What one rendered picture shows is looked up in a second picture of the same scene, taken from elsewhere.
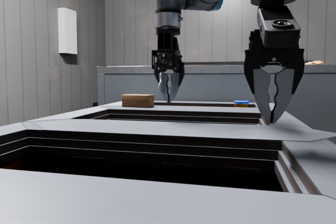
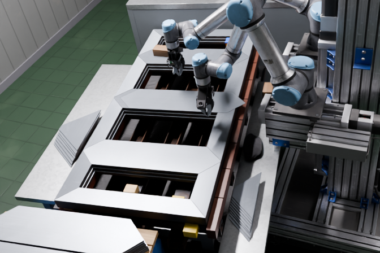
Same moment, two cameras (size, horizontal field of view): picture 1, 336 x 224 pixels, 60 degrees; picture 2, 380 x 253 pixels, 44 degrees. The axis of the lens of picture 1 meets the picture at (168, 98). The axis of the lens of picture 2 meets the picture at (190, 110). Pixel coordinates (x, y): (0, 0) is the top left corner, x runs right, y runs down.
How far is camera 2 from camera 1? 2.08 m
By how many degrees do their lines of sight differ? 36
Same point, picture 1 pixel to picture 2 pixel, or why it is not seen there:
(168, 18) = (172, 46)
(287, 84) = (209, 108)
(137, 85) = (159, 17)
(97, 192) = (161, 149)
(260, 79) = not seen: hidden behind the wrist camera
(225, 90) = not seen: hidden behind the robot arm
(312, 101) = (284, 25)
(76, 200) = (158, 152)
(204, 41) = not seen: outside the picture
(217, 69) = (216, 5)
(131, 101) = (159, 53)
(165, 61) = (173, 63)
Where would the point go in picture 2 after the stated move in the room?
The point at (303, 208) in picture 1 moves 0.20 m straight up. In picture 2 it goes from (200, 151) to (194, 121)
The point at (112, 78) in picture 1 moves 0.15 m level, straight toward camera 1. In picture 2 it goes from (139, 12) to (141, 22)
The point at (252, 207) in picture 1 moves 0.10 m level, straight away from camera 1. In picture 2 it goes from (190, 152) to (197, 138)
